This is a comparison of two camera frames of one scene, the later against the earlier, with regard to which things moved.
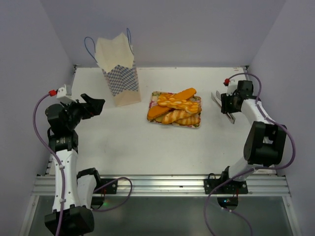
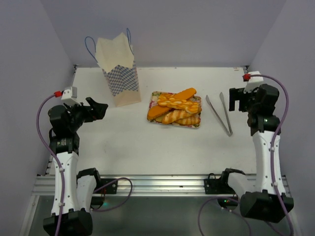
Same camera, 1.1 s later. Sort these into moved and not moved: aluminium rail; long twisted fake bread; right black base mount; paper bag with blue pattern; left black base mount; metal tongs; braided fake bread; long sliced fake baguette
Moved: metal tongs; long twisted fake bread
Not moved: paper bag with blue pattern; long sliced fake baguette; braided fake bread; left black base mount; aluminium rail; right black base mount
